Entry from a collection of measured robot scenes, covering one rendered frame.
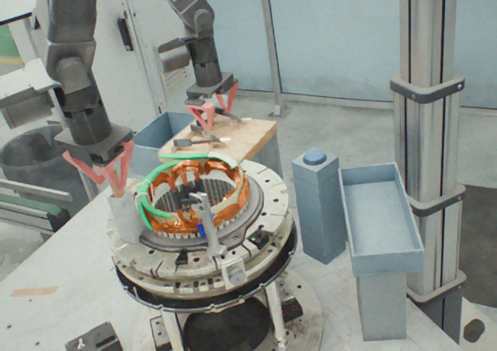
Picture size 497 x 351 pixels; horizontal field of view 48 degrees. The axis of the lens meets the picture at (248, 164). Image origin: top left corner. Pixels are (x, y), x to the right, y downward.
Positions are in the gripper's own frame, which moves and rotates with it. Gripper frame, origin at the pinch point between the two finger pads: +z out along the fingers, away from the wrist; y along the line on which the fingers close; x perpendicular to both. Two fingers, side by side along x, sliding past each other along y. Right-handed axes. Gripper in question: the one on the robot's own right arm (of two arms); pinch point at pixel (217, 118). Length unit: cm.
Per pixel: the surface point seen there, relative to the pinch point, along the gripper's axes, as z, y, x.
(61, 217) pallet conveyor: 35, 10, -57
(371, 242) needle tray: 6.2, 22.7, 42.9
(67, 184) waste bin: 68, -38, -117
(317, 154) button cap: 4.4, 2.5, 24.8
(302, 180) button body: 9.3, 5.5, 22.3
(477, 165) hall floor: 111, -158, 33
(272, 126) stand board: 2.4, -3.2, 11.9
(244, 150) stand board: 2.2, 7.5, 10.7
